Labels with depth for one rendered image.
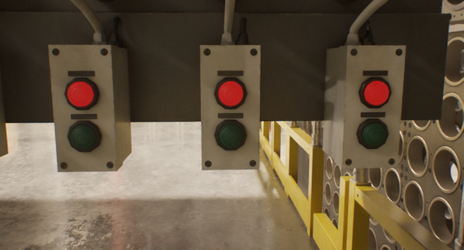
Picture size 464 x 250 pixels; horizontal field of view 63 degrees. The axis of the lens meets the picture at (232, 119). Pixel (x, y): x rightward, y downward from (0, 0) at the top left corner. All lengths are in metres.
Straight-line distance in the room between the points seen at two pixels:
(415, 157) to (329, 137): 2.16
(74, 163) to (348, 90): 0.34
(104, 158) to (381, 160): 0.34
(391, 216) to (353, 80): 0.55
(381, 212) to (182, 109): 0.63
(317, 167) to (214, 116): 1.21
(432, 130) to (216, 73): 2.06
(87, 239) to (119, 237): 0.13
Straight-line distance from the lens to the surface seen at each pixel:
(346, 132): 0.48
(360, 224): 1.22
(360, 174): 1.17
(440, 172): 2.45
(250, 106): 0.45
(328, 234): 1.47
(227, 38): 0.52
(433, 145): 2.42
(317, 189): 1.66
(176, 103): 0.54
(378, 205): 1.03
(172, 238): 1.71
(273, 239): 1.69
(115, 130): 0.47
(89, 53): 0.47
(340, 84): 0.49
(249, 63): 0.45
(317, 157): 1.62
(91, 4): 0.60
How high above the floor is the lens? 0.75
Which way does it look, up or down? 9 degrees down
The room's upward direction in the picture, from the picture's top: straight up
